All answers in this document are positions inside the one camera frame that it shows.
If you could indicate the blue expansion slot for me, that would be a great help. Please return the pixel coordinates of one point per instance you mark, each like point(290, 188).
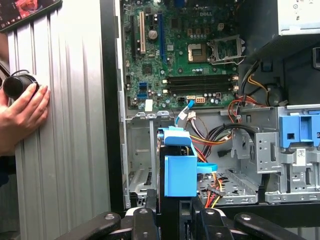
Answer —
point(161, 37)

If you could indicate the hard disk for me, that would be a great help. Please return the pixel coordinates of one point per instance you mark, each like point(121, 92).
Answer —
point(180, 175)

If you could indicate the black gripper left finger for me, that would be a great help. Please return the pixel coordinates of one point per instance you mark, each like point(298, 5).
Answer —
point(147, 225)

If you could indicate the black RAM slot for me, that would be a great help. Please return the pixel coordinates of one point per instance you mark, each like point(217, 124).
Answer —
point(200, 81)
point(200, 77)
point(200, 90)
point(200, 86)

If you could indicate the black open PC case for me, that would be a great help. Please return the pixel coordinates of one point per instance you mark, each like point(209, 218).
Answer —
point(110, 100)

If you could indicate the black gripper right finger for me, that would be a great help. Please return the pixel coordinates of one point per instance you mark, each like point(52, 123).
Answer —
point(212, 225)

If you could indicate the white expansion slot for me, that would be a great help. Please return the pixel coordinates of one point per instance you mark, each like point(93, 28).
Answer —
point(142, 32)

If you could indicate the black expansion slot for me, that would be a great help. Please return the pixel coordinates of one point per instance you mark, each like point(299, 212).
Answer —
point(133, 37)

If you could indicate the green motherboard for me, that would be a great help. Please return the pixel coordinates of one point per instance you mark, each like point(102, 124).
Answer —
point(175, 67)

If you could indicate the small round black tool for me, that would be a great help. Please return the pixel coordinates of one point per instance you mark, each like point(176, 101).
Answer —
point(17, 86)

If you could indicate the silver drive cage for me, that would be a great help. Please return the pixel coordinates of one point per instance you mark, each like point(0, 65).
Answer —
point(270, 155)

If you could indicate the person's bare hand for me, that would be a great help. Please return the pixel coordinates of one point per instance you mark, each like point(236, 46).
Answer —
point(22, 120)

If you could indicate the silver power supply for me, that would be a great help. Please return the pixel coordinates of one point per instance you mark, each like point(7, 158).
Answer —
point(300, 17)

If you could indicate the blue drive cage bracket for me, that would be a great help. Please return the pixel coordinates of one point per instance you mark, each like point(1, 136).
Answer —
point(290, 130)

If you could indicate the black smartphone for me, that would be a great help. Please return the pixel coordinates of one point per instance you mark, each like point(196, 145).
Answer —
point(25, 10)

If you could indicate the metal socket cover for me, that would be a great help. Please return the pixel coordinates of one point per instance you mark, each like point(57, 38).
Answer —
point(226, 58)

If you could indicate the silver disk bay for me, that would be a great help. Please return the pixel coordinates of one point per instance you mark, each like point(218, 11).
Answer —
point(140, 140)

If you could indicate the CPU socket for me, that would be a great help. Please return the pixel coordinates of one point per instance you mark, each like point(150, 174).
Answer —
point(197, 52)

